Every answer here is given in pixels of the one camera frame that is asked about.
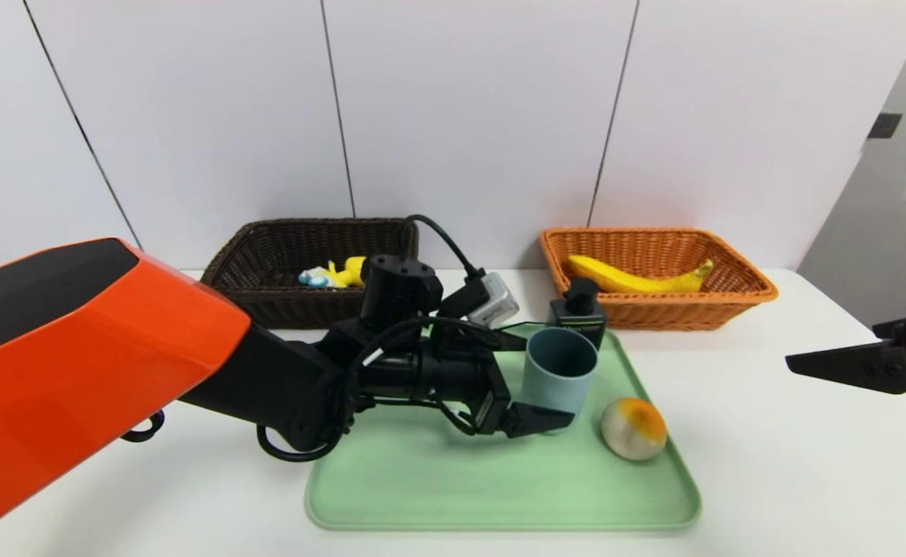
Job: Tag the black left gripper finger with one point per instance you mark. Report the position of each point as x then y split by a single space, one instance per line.
508 340
534 422

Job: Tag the blue plastic cup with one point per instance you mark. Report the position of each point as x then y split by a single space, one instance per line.
557 379

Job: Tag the dark brown wicker basket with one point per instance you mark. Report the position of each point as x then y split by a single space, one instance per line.
282 309

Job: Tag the dark wall fixture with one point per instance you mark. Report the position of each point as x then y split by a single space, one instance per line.
886 126

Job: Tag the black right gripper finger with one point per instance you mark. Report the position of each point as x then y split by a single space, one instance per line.
890 328
855 365

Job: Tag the orange and white peach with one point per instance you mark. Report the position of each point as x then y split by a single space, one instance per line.
630 433

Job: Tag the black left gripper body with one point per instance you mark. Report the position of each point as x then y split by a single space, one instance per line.
491 408

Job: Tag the orange wicker basket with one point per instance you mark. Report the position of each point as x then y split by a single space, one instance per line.
654 313

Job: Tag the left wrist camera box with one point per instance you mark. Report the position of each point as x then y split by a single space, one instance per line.
495 302

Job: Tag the yellow duck toy car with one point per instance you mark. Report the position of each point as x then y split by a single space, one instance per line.
340 272

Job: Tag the light green plastic tray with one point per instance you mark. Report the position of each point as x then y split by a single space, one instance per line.
576 495

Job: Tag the black pump bottle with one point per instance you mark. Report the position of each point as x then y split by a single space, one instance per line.
576 305

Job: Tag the yellow banana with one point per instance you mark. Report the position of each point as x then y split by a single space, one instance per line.
623 280

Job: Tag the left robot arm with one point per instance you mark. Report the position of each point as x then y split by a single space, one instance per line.
112 333

